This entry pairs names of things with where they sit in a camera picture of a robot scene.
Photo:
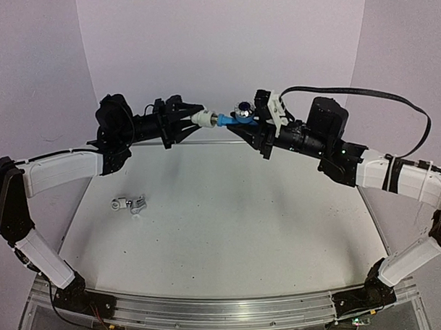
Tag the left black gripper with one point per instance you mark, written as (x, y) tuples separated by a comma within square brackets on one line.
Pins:
[(169, 130)]

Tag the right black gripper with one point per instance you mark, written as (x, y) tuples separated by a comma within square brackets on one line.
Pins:
[(259, 137)]

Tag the blue water faucet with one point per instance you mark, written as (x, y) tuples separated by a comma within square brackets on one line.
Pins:
[(243, 113)]

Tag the small white pipe fitting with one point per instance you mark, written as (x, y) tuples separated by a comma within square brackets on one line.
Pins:
[(203, 119)]

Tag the chrome water faucet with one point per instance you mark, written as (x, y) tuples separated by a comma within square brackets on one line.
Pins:
[(136, 205)]

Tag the white pipe elbow fitting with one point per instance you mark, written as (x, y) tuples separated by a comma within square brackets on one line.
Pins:
[(118, 204)]

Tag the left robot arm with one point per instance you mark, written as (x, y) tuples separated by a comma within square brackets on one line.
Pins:
[(23, 182)]

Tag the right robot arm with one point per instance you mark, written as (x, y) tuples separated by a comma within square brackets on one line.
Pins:
[(266, 124)]

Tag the right circuit board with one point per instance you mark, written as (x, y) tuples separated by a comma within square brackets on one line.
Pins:
[(363, 319)]

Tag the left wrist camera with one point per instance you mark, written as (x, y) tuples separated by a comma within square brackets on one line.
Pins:
[(159, 107)]

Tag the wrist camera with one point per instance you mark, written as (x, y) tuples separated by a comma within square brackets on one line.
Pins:
[(271, 110), (159, 107)]

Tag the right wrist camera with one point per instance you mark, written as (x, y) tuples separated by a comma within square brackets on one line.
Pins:
[(271, 110)]

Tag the aluminium front rail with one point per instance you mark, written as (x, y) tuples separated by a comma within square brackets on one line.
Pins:
[(283, 312)]

